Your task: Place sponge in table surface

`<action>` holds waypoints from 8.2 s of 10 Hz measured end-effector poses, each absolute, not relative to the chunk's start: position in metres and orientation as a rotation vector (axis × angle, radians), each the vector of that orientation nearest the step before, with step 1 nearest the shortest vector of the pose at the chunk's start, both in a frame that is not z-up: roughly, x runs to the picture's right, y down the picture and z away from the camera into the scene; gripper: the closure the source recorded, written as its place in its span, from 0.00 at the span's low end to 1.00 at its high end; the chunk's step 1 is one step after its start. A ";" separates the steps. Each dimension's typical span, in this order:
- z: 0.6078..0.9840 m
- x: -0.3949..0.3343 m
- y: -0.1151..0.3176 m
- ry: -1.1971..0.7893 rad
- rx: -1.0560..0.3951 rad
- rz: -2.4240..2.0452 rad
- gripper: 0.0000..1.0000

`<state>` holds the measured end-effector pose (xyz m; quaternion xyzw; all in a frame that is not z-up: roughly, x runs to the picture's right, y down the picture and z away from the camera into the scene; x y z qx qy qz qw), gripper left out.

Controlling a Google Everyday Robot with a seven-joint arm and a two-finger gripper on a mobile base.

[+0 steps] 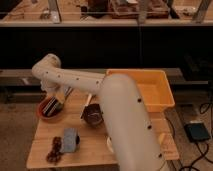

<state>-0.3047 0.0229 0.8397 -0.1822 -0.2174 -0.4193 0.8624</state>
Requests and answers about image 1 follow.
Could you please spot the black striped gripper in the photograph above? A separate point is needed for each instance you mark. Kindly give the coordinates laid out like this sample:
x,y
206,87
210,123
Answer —
x,y
52,107

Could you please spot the blue grey sponge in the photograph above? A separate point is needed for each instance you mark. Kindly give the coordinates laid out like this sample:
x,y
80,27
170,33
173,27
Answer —
x,y
70,140

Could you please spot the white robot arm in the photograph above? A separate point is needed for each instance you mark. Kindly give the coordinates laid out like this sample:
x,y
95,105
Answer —
x,y
134,141

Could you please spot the red bowl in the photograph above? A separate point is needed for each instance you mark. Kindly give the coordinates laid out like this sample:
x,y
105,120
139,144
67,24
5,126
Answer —
x,y
57,116

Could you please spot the dark brown bowl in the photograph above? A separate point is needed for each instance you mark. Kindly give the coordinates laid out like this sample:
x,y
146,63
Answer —
x,y
92,114

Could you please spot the white cup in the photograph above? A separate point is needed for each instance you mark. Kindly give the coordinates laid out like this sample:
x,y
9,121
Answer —
x,y
109,145

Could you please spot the orange plastic bin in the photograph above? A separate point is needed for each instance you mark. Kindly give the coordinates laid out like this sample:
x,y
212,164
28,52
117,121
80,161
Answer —
x,y
153,85

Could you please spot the black foot pedal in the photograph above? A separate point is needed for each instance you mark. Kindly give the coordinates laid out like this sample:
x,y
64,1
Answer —
x,y
196,132

